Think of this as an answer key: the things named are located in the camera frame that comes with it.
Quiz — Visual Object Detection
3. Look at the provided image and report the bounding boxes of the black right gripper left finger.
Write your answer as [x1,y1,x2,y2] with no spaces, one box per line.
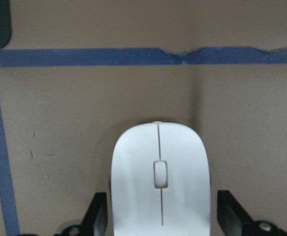
[80,192,108,236]

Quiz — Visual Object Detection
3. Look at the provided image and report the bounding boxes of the white computer mouse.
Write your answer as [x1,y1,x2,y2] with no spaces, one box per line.
[111,122,211,236]

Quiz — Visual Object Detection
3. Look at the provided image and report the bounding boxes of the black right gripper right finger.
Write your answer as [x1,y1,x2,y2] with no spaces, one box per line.
[217,190,254,236]

